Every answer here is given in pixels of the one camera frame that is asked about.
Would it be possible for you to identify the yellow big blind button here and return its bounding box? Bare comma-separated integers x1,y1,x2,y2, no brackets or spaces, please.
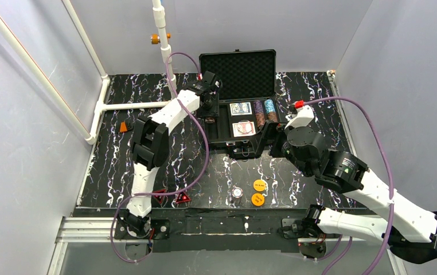
252,179,267,193
251,192,266,207

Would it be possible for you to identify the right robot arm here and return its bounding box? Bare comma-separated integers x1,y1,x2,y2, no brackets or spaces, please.
251,107,437,264

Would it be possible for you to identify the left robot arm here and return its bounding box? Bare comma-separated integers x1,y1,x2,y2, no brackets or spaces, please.
117,71,221,237

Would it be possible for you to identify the black poker set case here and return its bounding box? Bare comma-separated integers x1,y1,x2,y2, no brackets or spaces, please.
199,49,286,160

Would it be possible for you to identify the brown chip stack in case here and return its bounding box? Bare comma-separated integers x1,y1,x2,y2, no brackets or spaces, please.
267,111,279,123

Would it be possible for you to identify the blue chip stack in case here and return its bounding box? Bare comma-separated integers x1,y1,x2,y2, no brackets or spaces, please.
264,99,276,114

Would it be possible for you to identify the purple chip stack in case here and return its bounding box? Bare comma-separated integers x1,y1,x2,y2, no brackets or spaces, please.
253,100,266,129

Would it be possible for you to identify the red playing card deck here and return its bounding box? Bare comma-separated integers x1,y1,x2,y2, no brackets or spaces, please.
232,121,256,138

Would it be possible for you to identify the blue playing card deck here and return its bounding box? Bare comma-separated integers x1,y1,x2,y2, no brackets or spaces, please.
229,102,252,116

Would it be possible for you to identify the orange pipe fitting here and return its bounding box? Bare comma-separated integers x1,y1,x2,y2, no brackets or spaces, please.
150,33,171,45

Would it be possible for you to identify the right red all-in triangle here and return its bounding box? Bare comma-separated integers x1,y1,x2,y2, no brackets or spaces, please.
174,191,192,204

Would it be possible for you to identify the red all-in triangle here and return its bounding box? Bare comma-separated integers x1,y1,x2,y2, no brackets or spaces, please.
153,188,167,206
174,191,192,204

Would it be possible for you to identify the left red all-in triangle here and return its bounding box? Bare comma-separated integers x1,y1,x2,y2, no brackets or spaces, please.
153,188,167,206

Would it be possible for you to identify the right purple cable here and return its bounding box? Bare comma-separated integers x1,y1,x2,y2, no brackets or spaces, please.
302,96,395,275

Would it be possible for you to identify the purple cable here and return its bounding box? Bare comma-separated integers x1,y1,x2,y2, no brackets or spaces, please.
302,96,395,275
110,52,210,264

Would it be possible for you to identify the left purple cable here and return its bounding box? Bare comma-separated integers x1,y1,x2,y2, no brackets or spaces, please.
110,52,210,264

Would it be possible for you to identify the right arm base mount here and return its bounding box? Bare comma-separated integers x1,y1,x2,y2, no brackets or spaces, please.
276,218,327,260

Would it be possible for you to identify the white pvc pipe frame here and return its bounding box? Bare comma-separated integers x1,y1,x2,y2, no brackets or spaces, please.
0,1,169,145

